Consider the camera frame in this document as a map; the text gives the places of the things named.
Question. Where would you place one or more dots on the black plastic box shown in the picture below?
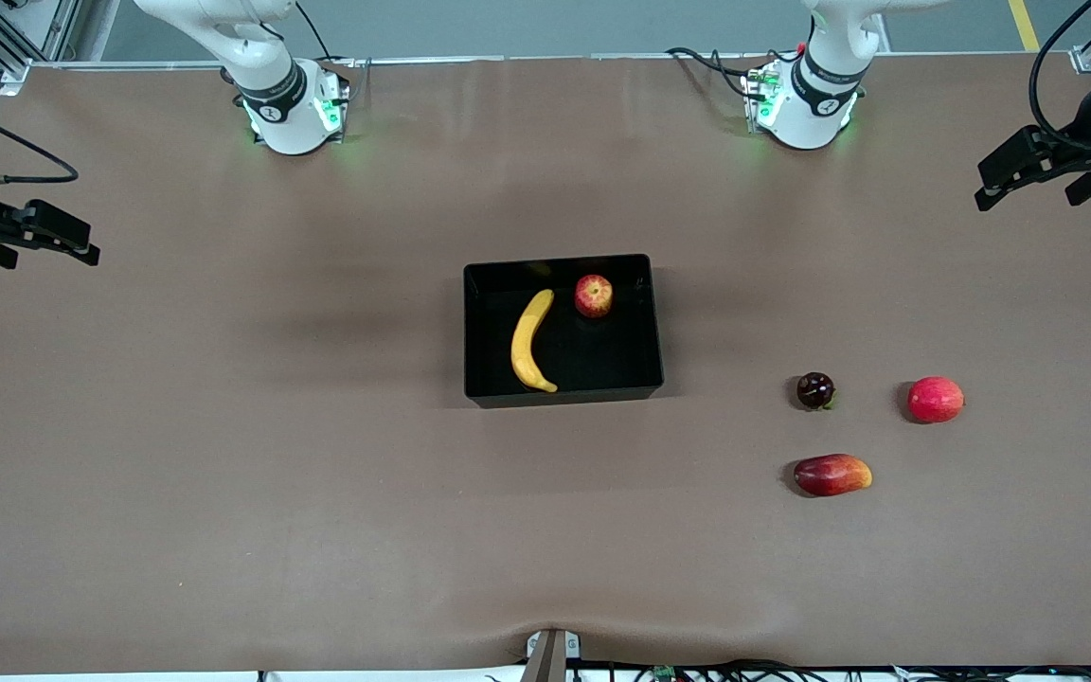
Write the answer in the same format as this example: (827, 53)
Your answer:
(602, 360)

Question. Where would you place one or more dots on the red yellow mango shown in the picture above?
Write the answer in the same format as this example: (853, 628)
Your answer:
(830, 475)

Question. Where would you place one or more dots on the red yellow apple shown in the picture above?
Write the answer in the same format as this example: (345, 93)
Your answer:
(594, 296)

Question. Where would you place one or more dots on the yellow banana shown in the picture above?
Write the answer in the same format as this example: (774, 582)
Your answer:
(527, 346)

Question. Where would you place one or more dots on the dark purple plum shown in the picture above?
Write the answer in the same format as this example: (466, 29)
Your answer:
(814, 389)

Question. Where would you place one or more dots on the metal table edge bracket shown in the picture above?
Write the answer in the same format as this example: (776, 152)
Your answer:
(550, 658)

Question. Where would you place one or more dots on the small green circuit board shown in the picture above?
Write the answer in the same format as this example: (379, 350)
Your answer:
(665, 673)

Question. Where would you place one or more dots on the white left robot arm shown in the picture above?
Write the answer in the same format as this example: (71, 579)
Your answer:
(806, 118)

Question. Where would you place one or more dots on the red peach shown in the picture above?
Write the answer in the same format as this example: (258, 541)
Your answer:
(936, 399)

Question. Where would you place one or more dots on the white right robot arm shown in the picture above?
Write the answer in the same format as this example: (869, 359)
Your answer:
(290, 123)

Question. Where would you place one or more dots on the brown table mat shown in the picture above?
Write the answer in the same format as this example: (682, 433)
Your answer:
(223, 474)

